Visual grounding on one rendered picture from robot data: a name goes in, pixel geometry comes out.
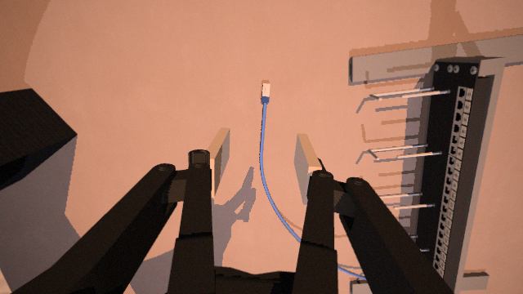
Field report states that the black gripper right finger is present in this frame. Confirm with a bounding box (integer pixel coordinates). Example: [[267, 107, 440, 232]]
[[292, 133, 454, 294]]

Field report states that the peach and blue cable plug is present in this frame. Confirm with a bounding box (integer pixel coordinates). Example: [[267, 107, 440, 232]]
[[261, 83, 270, 103]]

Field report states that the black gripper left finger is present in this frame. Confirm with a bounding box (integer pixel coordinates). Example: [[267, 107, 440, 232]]
[[11, 127, 230, 294]]

